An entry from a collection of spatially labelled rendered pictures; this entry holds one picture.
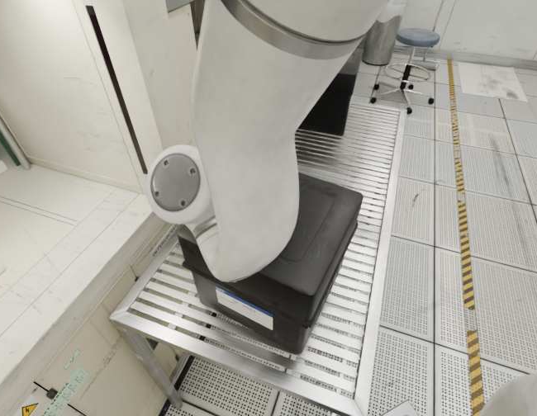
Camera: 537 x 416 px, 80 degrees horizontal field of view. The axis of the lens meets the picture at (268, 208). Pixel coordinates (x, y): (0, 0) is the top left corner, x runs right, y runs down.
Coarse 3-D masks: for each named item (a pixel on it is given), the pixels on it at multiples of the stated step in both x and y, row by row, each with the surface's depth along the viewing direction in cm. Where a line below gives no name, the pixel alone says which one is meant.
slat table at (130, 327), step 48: (384, 144) 127; (384, 192) 107; (384, 240) 92; (144, 288) 82; (192, 288) 81; (336, 288) 81; (144, 336) 75; (192, 336) 126; (336, 336) 72; (288, 384) 65; (336, 384) 65
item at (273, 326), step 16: (192, 272) 69; (336, 272) 79; (208, 288) 70; (224, 288) 66; (208, 304) 76; (224, 304) 71; (240, 304) 67; (256, 304) 64; (240, 320) 73; (256, 320) 69; (272, 320) 65; (288, 320) 61; (272, 336) 70; (288, 336) 66; (304, 336) 64
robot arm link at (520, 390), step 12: (504, 384) 29; (516, 384) 25; (528, 384) 22; (492, 396) 30; (504, 396) 28; (516, 396) 25; (528, 396) 20; (492, 408) 29; (504, 408) 27; (516, 408) 26; (528, 408) 20
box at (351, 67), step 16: (352, 64) 120; (336, 80) 117; (352, 80) 115; (336, 96) 121; (352, 96) 146; (320, 112) 128; (336, 112) 126; (304, 128) 134; (320, 128) 132; (336, 128) 130
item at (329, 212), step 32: (320, 192) 69; (352, 192) 69; (320, 224) 63; (352, 224) 66; (192, 256) 63; (288, 256) 57; (320, 256) 57; (256, 288) 58; (288, 288) 53; (320, 288) 54
